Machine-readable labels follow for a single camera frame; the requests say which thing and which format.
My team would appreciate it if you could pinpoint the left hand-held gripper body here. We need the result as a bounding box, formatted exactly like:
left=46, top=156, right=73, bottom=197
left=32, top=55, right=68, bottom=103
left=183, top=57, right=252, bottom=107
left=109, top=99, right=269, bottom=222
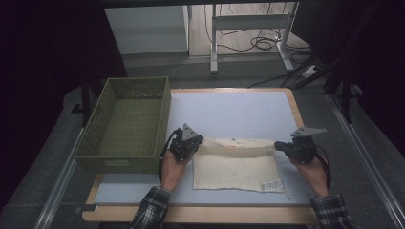
left=169, top=122, right=200, bottom=162

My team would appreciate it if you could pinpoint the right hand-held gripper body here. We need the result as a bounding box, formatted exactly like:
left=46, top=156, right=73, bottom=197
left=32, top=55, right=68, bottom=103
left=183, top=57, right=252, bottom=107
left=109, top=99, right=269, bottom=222
left=286, top=126, right=328, bottom=165

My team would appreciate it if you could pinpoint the cream cloth towel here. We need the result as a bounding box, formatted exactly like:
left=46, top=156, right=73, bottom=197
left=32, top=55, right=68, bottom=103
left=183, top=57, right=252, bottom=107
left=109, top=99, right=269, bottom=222
left=190, top=136, right=292, bottom=200

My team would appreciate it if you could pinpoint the green plastic basket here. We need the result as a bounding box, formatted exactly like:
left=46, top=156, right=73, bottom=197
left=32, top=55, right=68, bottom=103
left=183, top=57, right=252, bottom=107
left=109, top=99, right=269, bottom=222
left=74, top=75, right=172, bottom=176

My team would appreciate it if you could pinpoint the person's left hand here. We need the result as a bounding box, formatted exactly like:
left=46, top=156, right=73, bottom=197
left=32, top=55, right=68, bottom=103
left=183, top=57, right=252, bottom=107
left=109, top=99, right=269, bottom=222
left=159, top=149, right=193, bottom=194

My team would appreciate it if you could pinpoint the person's right hand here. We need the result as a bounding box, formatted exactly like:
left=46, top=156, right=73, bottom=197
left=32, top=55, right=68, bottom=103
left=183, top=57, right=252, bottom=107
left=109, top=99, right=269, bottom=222
left=288, top=155, right=330, bottom=198

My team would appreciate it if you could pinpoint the white foam mat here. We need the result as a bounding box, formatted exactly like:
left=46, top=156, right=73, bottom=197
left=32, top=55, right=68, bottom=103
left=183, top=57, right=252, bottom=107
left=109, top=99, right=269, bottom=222
left=94, top=91, right=319, bottom=206

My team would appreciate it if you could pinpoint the black metal stand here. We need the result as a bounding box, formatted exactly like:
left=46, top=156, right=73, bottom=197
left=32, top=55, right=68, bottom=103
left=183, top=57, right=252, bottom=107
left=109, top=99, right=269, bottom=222
left=340, top=77, right=363, bottom=125
left=72, top=74, right=96, bottom=128

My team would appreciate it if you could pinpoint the white power strip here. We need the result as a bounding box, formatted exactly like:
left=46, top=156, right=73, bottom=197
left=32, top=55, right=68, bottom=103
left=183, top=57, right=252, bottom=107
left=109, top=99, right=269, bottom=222
left=300, top=64, right=320, bottom=79

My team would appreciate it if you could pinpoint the dark curtain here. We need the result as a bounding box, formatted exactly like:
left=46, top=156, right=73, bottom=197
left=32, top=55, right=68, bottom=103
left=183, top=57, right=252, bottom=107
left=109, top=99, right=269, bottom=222
left=0, top=0, right=128, bottom=211
left=290, top=0, right=405, bottom=156

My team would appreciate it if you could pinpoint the black tape strip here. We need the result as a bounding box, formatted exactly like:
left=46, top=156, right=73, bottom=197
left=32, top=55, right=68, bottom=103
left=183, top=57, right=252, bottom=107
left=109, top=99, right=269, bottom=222
left=75, top=204, right=98, bottom=214

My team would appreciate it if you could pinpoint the white cabinet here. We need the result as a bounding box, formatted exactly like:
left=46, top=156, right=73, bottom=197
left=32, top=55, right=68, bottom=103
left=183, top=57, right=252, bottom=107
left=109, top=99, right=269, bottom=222
left=104, top=5, right=190, bottom=55

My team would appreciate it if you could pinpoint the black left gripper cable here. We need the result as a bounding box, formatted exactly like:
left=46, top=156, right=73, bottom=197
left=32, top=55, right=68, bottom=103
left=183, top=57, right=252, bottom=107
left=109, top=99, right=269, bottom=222
left=158, top=130, right=181, bottom=184

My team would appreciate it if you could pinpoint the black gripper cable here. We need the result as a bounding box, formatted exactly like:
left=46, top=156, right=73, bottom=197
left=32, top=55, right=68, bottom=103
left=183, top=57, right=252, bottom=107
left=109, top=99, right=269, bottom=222
left=314, top=143, right=332, bottom=191
left=158, top=130, right=181, bottom=184

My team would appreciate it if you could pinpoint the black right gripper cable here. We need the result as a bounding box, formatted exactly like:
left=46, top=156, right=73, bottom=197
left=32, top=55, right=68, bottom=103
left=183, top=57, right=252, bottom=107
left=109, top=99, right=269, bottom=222
left=314, top=143, right=332, bottom=191

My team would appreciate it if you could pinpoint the silver metal rail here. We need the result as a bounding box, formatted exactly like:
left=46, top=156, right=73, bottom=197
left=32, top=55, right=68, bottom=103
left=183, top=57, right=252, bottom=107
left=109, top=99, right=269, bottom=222
left=326, top=93, right=405, bottom=229
left=32, top=127, right=86, bottom=229

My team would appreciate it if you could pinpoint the tangle of black floor cables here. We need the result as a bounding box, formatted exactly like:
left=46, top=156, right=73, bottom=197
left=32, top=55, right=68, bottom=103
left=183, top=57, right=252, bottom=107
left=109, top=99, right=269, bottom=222
left=203, top=2, right=312, bottom=54

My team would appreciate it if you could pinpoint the white metal desk frame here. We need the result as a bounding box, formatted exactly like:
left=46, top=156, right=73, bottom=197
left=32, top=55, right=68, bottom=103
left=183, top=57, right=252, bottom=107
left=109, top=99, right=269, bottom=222
left=209, top=2, right=300, bottom=74

